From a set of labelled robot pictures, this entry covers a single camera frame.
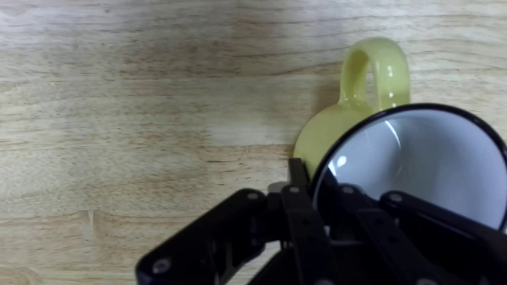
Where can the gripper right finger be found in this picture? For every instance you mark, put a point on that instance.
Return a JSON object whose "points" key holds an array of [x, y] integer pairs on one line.
{"points": [[396, 237]]}

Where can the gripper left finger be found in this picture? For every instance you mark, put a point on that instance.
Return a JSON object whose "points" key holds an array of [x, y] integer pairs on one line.
{"points": [[305, 221]]}

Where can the yellow mug with black rim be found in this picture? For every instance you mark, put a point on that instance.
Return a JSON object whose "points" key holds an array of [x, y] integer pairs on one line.
{"points": [[427, 154]]}

